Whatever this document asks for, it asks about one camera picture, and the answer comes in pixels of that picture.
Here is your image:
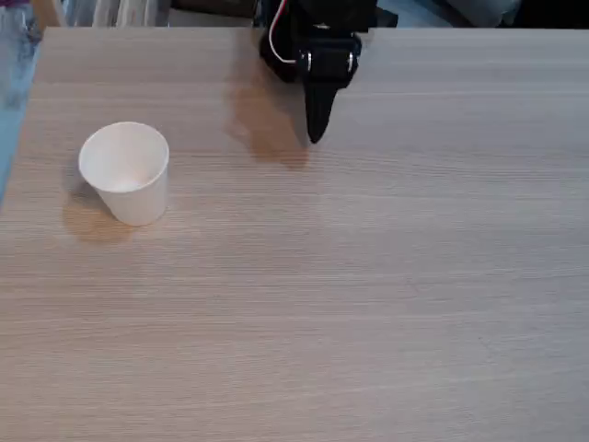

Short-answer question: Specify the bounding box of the blue fabric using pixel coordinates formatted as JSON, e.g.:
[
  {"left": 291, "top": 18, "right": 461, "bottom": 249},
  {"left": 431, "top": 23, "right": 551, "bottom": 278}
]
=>
[{"left": 0, "top": 0, "right": 45, "bottom": 111}]

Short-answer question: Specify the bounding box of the white paper cup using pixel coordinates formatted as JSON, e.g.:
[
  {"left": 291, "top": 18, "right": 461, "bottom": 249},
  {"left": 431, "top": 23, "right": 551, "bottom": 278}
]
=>
[{"left": 76, "top": 121, "right": 171, "bottom": 227}]

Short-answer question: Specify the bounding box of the pale folded curtain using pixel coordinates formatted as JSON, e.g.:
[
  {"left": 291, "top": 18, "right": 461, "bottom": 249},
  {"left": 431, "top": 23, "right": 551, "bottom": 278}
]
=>
[{"left": 68, "top": 0, "right": 171, "bottom": 28}]

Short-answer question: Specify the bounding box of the grey cushion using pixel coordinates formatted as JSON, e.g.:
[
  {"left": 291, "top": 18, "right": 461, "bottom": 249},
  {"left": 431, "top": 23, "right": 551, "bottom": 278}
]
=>
[{"left": 444, "top": 0, "right": 524, "bottom": 28}]

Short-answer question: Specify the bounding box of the wooden chair frame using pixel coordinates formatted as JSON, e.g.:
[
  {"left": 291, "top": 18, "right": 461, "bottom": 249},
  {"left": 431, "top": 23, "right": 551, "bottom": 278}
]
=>
[{"left": 29, "top": 0, "right": 65, "bottom": 29}]

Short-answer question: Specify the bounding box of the red white servo cable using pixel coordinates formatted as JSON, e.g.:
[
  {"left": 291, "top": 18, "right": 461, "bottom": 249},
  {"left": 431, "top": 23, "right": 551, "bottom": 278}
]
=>
[{"left": 268, "top": 0, "right": 298, "bottom": 65}]

